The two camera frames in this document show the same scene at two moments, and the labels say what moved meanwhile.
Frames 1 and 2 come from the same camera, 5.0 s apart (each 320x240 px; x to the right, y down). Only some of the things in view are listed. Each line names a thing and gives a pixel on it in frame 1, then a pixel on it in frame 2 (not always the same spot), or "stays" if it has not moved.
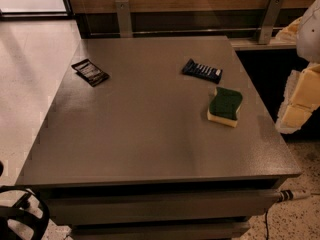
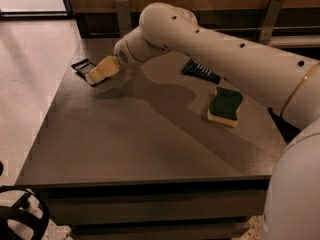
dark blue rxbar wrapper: (202, 71) stays
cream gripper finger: (295, 115) → (95, 76)
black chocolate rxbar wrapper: (91, 73) stays
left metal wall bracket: (123, 10) stays
